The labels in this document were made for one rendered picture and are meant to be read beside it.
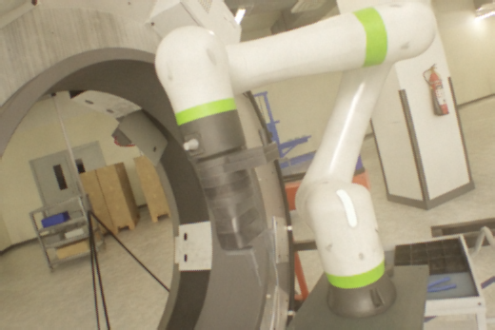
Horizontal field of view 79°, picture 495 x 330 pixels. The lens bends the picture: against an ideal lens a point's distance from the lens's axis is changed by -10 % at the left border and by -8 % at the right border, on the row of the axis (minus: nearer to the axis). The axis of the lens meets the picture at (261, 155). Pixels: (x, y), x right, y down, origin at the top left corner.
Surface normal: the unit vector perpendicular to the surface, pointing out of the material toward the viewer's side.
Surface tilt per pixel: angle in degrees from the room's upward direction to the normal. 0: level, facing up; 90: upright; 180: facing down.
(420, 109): 90
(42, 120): 90
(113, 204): 90
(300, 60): 112
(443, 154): 90
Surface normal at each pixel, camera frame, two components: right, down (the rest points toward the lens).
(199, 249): -0.50, -0.26
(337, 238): -0.37, 0.19
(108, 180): 0.25, 0.02
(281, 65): 0.18, 0.43
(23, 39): 0.88, -0.21
